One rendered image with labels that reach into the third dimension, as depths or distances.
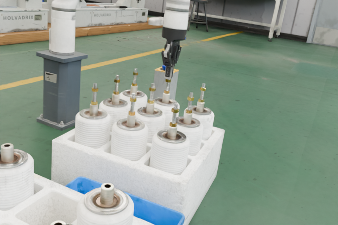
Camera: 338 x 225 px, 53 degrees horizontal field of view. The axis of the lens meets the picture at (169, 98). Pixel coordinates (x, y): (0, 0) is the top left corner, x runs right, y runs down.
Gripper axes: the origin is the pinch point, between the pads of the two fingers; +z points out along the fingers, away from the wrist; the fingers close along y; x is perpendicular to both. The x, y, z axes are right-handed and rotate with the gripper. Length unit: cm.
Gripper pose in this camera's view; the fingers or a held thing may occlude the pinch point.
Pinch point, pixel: (169, 72)
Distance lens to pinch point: 108.9
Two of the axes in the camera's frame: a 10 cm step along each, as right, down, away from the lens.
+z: -1.2, 9.4, 3.1
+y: 3.3, -2.6, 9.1
